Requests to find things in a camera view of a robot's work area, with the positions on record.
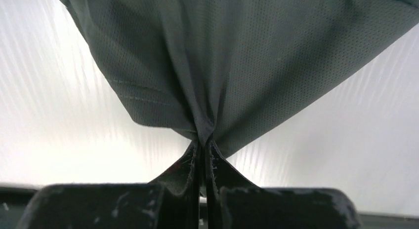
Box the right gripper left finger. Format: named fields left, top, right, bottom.
left=17, top=141, right=200, bottom=229

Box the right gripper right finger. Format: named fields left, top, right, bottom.
left=205, top=140, right=362, bottom=229

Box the grey t-shirt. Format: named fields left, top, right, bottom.
left=51, top=0, right=419, bottom=159

